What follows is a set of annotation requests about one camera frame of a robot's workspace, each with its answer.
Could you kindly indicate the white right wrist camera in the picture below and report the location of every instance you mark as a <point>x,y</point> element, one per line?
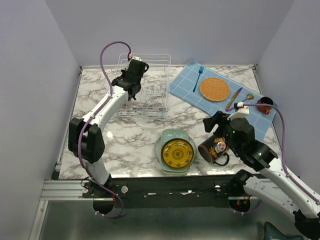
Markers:
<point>241,111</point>

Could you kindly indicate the iridescent rainbow knife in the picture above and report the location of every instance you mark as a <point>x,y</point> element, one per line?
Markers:
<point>228,107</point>

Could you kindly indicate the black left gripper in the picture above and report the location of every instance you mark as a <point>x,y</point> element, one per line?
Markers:
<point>123,72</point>

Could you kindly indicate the blue checked cloth mat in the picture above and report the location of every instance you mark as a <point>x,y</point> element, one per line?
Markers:
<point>183,84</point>

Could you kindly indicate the iridescent rainbow spoon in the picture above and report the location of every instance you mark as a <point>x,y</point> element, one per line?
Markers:
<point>249,96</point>

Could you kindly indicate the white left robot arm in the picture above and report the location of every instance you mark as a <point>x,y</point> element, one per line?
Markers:
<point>85,135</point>

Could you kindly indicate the blue metal fork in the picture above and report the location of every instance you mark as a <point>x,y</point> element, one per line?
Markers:
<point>200,71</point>

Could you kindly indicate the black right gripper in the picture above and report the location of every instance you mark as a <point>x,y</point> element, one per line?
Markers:
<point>209,122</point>

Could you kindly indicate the yellow patterned round plate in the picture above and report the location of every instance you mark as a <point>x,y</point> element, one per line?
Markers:
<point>178,153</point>

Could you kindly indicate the teal square ceramic plate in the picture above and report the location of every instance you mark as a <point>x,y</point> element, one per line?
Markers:
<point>172,133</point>

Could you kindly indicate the black skull pattern mug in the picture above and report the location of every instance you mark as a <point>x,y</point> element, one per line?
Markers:
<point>213,148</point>

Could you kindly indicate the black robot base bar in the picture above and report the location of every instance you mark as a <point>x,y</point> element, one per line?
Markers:
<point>220,191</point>

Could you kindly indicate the small brown clay cup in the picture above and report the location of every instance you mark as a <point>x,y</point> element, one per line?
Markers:
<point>264,105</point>

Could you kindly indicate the white wire dish rack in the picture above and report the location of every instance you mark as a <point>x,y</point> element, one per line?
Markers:
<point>152,101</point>

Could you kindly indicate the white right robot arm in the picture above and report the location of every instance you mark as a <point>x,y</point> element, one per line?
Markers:
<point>293,197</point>

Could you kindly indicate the dark teal star object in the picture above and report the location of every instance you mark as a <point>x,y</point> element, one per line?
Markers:
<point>272,233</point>

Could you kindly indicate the round woven wicker plate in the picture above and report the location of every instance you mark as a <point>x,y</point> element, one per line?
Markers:
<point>214,89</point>

